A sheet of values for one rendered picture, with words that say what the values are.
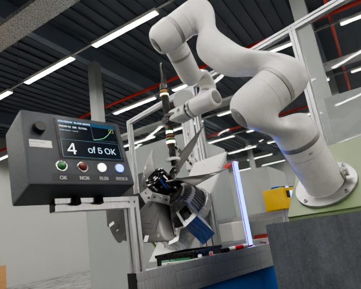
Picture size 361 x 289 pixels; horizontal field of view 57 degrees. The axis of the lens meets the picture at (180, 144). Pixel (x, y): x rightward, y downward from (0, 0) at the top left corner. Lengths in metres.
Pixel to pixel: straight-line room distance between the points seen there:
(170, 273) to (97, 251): 3.49
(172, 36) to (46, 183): 0.60
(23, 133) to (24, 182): 0.11
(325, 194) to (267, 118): 0.32
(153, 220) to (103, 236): 2.94
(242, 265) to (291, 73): 0.66
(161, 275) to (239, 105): 0.50
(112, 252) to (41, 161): 3.57
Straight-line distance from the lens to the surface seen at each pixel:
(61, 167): 0.76
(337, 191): 1.08
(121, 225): 1.72
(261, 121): 0.87
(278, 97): 0.89
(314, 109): 1.98
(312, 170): 1.01
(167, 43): 1.09
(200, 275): 1.06
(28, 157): 0.76
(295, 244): 1.02
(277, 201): 1.49
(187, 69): 1.34
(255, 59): 0.97
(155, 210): 1.50
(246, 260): 1.24
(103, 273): 4.41
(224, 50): 0.98
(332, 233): 0.97
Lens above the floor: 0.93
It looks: 15 degrees up
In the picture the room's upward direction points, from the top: 8 degrees counter-clockwise
